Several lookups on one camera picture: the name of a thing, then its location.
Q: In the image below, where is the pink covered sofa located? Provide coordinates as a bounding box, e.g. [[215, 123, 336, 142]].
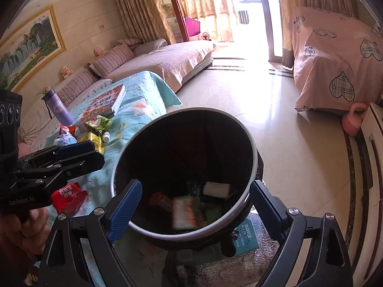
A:
[[18, 39, 216, 144]]

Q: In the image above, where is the teal booklet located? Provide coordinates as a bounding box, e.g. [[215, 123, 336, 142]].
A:
[[232, 220, 260, 256]]

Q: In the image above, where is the large striped pillow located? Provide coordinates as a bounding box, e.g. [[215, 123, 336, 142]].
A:
[[90, 43, 135, 77]]

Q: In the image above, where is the beige patterned curtain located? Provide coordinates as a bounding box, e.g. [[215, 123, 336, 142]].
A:
[[114, 0, 177, 45]]

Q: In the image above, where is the yellow packet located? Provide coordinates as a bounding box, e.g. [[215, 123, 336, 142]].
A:
[[78, 132, 105, 154]]

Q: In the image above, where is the purple drink bottle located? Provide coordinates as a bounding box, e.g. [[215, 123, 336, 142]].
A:
[[42, 88, 75, 126]]

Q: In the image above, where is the colourful book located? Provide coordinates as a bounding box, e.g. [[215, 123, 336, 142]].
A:
[[76, 84, 126, 123]]

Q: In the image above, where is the gold framed landscape painting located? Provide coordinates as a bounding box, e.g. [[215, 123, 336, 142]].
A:
[[0, 5, 67, 93]]

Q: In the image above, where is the green orange packet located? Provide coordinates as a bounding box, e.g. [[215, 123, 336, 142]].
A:
[[171, 196, 207, 231]]

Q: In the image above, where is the pink kettlebell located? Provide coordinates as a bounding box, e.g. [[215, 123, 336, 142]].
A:
[[342, 102, 368, 136]]

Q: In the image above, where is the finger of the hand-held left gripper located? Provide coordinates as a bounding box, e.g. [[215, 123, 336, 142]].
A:
[[15, 152, 105, 192], [19, 141, 96, 169]]

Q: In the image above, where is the white cabinet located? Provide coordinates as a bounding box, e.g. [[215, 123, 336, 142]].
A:
[[349, 102, 383, 276]]

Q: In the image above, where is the green snack packet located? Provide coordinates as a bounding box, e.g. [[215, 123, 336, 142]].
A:
[[84, 115, 113, 132]]

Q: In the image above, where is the blue white crumpled wrapper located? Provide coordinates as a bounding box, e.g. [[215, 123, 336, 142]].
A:
[[54, 133, 78, 147]]

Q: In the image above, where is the magenta box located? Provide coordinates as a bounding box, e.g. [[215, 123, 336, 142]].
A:
[[184, 16, 202, 36]]

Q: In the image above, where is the small striped pillow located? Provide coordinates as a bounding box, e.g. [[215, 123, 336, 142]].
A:
[[116, 38, 142, 50]]

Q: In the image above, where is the pink heart print sheet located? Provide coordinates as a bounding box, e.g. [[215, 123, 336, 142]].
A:
[[293, 6, 383, 112]]

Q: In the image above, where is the teal printed blanket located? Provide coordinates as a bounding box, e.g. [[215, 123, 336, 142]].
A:
[[30, 71, 183, 287]]

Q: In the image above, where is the red tube packet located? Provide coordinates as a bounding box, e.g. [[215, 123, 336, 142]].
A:
[[149, 192, 172, 211]]

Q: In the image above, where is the white packet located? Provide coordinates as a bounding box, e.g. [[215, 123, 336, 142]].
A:
[[203, 182, 231, 198]]

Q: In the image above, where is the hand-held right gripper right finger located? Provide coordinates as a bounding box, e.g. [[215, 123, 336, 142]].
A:
[[249, 180, 354, 287]]

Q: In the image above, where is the red snack packet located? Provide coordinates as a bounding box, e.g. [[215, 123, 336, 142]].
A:
[[51, 182, 88, 213]]

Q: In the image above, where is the sheer patterned curtain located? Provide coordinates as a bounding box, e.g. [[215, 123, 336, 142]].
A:
[[180, 0, 237, 42]]

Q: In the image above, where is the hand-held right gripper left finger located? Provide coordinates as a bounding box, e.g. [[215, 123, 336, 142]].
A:
[[37, 179, 163, 287]]

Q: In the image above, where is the black bin with white rim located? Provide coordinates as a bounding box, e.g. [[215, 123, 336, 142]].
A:
[[110, 107, 264, 252]]

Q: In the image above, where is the silver foil mat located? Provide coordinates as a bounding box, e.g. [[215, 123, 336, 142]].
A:
[[162, 179, 288, 287]]

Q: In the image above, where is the person's left hand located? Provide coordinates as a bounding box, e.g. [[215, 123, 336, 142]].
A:
[[0, 207, 51, 256]]

